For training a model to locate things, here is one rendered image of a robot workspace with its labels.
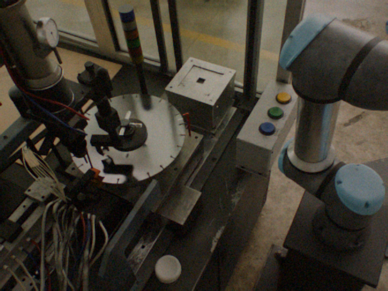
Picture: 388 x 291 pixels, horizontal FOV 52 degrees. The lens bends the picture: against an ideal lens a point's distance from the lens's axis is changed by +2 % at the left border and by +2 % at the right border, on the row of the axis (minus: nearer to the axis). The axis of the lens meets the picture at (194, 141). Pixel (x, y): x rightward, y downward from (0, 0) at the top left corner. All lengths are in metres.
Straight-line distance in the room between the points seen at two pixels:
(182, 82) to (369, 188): 0.67
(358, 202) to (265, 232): 1.05
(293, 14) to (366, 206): 0.55
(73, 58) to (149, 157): 0.82
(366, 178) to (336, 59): 0.42
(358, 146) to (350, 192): 1.39
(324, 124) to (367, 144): 1.56
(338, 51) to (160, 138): 0.58
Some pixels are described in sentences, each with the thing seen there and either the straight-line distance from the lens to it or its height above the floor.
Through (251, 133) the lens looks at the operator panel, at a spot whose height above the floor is 0.90.
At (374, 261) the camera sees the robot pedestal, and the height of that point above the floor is 0.75.
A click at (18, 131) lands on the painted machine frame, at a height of 1.05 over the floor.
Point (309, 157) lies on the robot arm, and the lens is 0.99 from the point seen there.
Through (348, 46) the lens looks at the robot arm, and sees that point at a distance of 0.70.
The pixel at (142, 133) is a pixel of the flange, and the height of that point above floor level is 0.96.
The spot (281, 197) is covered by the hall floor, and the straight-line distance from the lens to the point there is 2.11.
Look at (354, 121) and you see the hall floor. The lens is 2.51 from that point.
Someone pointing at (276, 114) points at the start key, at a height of 0.91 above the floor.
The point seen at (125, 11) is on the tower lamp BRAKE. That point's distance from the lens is 1.21.
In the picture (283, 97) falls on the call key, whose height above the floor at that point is 0.91.
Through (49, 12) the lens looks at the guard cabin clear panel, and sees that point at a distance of 1.85.
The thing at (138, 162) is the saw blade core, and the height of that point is 0.95.
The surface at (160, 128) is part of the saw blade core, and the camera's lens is 1.13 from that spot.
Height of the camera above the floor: 1.80
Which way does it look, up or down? 51 degrees down
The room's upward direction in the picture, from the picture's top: 6 degrees counter-clockwise
